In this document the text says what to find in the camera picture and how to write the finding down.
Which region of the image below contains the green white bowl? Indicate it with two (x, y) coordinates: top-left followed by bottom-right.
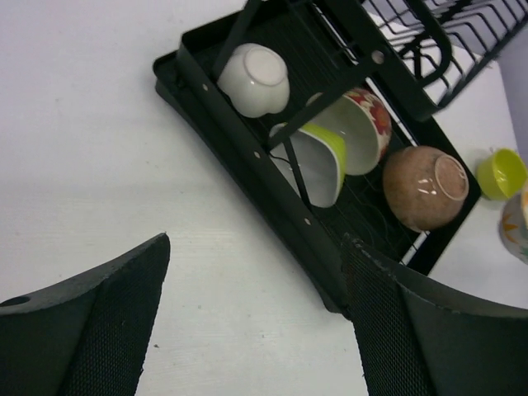
(290, 123), (347, 208)

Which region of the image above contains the yellow green bowl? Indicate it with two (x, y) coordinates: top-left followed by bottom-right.
(476, 148), (527, 201)

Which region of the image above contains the white lobed bowl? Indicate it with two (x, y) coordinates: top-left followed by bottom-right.
(217, 43), (290, 118)

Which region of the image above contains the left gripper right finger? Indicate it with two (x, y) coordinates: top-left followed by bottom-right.
(341, 234), (527, 395)

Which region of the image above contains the brown ceramic bowl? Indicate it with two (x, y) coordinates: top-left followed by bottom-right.
(382, 145), (469, 233)

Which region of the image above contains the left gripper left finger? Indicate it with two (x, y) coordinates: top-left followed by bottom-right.
(1, 233), (171, 395)

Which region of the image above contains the black wire dish rack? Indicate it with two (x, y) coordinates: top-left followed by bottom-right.
(153, 1), (527, 315)

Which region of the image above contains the red floral bowl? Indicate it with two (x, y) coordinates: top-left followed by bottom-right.
(312, 87), (392, 176)

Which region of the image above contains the white orange leaf bowl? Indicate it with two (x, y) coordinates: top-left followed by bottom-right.
(499, 191), (527, 264)

